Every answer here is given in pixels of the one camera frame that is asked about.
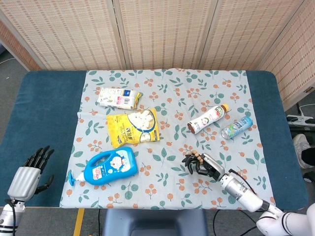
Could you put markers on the white drink bottle orange cap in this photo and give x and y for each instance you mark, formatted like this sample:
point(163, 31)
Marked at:
point(208, 119)

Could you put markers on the yellow marshmallow bag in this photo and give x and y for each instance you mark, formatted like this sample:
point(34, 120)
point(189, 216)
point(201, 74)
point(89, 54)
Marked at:
point(128, 130)

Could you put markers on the woven bamboo screen panel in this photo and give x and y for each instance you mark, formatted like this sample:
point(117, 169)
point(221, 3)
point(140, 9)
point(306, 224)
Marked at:
point(14, 46)
point(165, 34)
point(64, 34)
point(295, 54)
point(246, 34)

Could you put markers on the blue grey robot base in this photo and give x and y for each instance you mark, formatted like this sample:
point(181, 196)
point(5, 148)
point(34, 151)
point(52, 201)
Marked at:
point(155, 222)

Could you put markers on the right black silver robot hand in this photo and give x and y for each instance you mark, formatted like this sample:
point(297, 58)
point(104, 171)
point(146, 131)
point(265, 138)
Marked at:
point(211, 166)

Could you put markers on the blue felt table cover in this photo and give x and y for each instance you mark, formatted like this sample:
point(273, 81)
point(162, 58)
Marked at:
point(46, 110)

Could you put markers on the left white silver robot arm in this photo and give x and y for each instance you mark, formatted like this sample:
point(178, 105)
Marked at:
point(5, 218)

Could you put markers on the blue cartoon detergent bottle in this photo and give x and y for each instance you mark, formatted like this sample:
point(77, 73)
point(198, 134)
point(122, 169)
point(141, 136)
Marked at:
point(113, 164)

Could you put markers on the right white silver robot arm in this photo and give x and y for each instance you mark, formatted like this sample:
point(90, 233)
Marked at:
point(246, 195)

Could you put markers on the white snack package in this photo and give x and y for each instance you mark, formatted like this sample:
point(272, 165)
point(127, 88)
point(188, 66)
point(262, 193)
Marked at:
point(115, 98)

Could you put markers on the floral tablecloth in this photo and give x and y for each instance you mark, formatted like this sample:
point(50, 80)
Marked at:
point(167, 147)

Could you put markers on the blue drink can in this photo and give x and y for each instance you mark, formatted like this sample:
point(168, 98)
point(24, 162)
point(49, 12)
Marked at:
point(237, 127)

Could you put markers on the black trouser leg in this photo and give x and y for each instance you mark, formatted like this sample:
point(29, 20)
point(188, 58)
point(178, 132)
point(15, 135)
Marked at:
point(309, 156)

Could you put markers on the white sneaker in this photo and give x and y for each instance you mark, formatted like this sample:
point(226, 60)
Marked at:
point(299, 145)

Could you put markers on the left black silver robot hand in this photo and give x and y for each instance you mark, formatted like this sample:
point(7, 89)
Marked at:
point(23, 182)

